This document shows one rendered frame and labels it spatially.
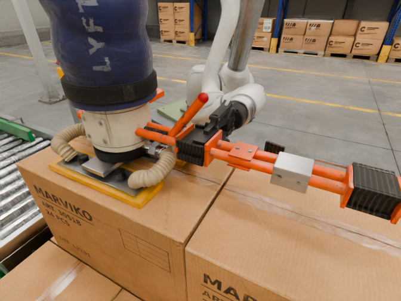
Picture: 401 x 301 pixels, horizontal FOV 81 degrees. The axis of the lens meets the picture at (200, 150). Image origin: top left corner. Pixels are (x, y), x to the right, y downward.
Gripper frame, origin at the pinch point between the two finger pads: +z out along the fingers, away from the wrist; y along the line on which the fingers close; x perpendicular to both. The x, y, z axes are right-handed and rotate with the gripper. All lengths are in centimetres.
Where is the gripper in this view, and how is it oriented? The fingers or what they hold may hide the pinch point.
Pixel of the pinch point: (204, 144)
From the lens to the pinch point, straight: 55.7
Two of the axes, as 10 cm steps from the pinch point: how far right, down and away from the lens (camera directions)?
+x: -8.8, -2.5, 4.0
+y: 0.0, 8.4, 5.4
